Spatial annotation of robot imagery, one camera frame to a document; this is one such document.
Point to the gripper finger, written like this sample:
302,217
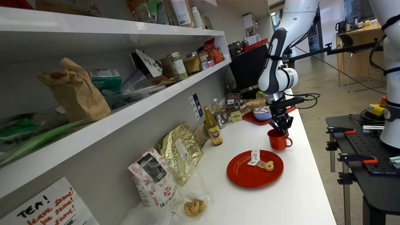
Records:
287,128
275,126

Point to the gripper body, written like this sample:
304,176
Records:
280,116

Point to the red cup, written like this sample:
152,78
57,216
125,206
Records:
276,142

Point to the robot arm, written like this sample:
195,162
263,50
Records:
292,18

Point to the purple bowl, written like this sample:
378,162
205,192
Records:
262,115

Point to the red tray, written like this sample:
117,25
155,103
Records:
248,118

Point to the wicker basket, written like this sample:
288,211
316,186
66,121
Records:
255,103

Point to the small green packet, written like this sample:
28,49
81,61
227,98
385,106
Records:
259,94

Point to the white tea bag sachet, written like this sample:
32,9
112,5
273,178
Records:
254,156

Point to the small yellow box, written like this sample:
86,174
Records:
236,117

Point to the small brown sachet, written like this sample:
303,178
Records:
260,164

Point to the brown box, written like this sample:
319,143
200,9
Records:
232,100

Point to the orange and black clamp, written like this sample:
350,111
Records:
356,158
339,130

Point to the metal jug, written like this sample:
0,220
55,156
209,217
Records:
222,120

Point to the red plate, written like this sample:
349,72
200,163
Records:
247,175

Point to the black appliance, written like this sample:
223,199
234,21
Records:
248,68

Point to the yellow juice bottle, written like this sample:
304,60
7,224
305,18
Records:
214,131

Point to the clear glass bottle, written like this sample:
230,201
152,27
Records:
216,107

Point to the red basket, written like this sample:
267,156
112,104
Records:
256,44

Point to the small brown packet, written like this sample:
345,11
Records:
200,136

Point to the row of metal pots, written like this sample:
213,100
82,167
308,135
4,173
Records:
238,47

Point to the silver metal bar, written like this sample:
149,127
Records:
373,128

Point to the metal stool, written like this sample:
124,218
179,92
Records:
359,75

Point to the row of small jars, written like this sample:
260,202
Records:
204,61

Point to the white coffee machine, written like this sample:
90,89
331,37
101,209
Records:
251,26

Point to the gold foil bag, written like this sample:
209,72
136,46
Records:
181,150

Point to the red packet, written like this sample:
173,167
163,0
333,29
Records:
211,48

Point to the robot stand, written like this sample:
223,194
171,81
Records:
372,181

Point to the brown foil bag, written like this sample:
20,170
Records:
191,65

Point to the black kettle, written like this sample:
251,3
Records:
340,27

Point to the wooden counter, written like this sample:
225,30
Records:
359,37

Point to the jar with green label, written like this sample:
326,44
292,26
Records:
179,66

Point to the clear bag of cookies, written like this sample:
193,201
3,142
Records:
195,206

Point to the teal block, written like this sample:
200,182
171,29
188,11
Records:
395,162

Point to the white and red printed bag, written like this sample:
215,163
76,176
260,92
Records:
154,178

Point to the black and white packet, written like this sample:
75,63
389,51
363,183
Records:
147,64

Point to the heap of clear plastic bags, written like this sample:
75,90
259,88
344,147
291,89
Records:
137,86

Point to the row of boxes and bottles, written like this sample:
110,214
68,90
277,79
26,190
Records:
175,12

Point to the white plastic bag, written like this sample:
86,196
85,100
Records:
143,217

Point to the brown paper bag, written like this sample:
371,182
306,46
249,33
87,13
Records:
78,93

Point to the handwritten paper sign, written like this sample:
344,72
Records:
47,207

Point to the heap of green bags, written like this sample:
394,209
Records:
22,137

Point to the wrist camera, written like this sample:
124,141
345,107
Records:
290,102

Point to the printed wall note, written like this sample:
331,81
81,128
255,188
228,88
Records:
196,107

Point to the white wall shelf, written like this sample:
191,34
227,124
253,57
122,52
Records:
131,115

